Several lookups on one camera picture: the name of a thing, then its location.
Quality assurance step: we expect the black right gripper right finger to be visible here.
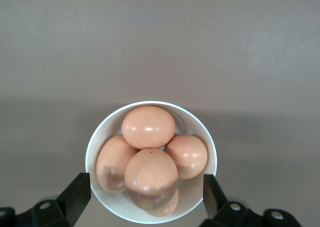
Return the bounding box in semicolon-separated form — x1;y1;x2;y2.
199;173;270;227

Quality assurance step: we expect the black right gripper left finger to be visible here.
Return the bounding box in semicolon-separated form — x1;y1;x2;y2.
14;173;91;227

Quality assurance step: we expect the brown egg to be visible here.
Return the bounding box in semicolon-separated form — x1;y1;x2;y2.
164;134;209;180
124;148;179;211
121;105;176;150
96;134;140;195
143;186;180;218

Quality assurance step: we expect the white round bowl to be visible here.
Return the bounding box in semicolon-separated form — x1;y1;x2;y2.
84;100;218;225

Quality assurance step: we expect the brown table cover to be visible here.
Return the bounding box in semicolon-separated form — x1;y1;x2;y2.
0;0;320;227

